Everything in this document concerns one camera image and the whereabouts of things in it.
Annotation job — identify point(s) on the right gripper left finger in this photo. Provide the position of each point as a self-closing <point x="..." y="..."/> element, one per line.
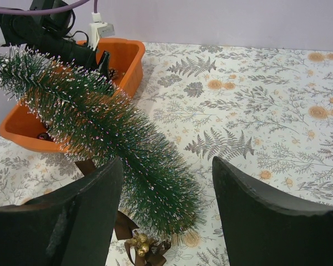
<point x="72" y="225"/>

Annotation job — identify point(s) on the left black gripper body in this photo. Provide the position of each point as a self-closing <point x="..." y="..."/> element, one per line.
<point x="101" y="65"/>

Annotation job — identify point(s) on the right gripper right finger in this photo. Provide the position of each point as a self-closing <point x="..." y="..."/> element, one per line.
<point x="263" y="225"/>

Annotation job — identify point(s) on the orange plastic bin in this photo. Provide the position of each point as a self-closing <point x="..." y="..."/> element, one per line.
<point x="22" y="127"/>

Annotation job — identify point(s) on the small green christmas tree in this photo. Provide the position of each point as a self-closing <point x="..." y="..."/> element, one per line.
<point x="90" y="117"/>

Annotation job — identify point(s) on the brown leaf decoration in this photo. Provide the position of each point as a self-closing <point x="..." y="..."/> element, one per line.
<point x="138" y="238"/>

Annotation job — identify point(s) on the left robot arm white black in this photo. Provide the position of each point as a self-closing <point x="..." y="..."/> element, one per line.
<point x="45" y="28"/>

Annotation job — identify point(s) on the frosted pine cone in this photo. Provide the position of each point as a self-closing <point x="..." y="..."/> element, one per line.
<point x="113" y="73"/>

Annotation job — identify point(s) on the floral patterned table mat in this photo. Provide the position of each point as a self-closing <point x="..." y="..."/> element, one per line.
<point x="267" y="111"/>

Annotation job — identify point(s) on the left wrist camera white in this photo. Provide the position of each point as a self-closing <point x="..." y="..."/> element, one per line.
<point x="98" y="29"/>

